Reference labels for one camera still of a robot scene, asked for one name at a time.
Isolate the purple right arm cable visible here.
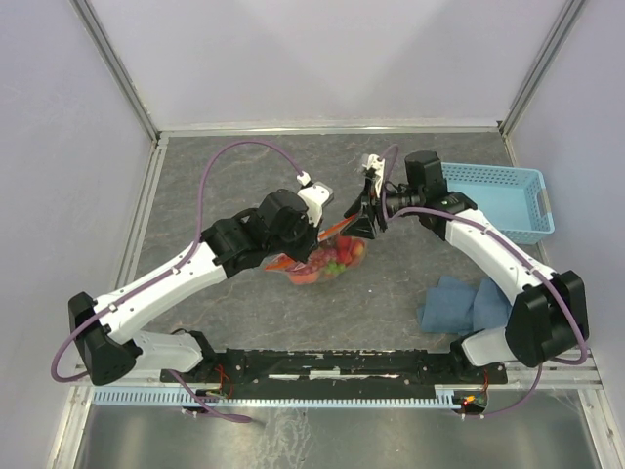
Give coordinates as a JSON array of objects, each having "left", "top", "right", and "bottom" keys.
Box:
[{"left": 378, "top": 144, "right": 590, "bottom": 421}]

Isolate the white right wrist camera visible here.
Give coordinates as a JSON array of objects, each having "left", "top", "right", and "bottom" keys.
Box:
[{"left": 360, "top": 154, "right": 386, "bottom": 198}]

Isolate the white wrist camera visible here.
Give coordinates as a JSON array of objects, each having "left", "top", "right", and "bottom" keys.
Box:
[
  {"left": 360, "top": 154, "right": 386, "bottom": 198},
  {"left": 296, "top": 172, "right": 334, "bottom": 227}
]

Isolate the green grape bunch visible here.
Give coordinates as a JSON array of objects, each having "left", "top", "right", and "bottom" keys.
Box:
[{"left": 324, "top": 261, "right": 347, "bottom": 277}]

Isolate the light blue plastic basket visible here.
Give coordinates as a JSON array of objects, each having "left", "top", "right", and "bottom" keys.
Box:
[{"left": 442, "top": 162, "right": 555, "bottom": 245}]

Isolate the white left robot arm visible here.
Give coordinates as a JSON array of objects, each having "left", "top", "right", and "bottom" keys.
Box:
[{"left": 68, "top": 183, "right": 333, "bottom": 386}]

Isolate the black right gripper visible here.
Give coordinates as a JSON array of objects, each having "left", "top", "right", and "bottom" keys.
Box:
[{"left": 340, "top": 177, "right": 422, "bottom": 242}]

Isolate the red cherry bunch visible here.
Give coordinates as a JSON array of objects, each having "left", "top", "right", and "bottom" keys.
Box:
[{"left": 335, "top": 235, "right": 367, "bottom": 268}]

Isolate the orange peach fruit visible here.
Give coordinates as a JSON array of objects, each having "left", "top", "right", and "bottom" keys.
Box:
[{"left": 288, "top": 267, "right": 320, "bottom": 285}]

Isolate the blue cloth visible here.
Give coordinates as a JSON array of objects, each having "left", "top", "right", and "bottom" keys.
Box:
[{"left": 417, "top": 276, "right": 512, "bottom": 335}]

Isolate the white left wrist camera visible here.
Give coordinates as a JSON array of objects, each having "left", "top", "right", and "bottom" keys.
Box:
[{"left": 296, "top": 172, "right": 334, "bottom": 227}]

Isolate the aluminium frame rail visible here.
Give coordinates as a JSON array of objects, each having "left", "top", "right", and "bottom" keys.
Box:
[{"left": 501, "top": 350, "right": 603, "bottom": 390}]

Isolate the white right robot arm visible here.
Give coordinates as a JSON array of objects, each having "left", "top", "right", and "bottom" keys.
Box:
[{"left": 344, "top": 145, "right": 589, "bottom": 382}]

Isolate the clear zip bag orange zipper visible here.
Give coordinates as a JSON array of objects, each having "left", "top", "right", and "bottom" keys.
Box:
[{"left": 264, "top": 215, "right": 367, "bottom": 285}]

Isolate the light blue cable duct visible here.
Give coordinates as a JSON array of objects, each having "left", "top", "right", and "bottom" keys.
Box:
[{"left": 91, "top": 385, "right": 463, "bottom": 407}]

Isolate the purple grape bunch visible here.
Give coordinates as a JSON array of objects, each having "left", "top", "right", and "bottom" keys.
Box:
[{"left": 306, "top": 247, "right": 338, "bottom": 270}]

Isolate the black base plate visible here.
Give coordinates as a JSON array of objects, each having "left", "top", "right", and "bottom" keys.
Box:
[{"left": 181, "top": 349, "right": 508, "bottom": 401}]

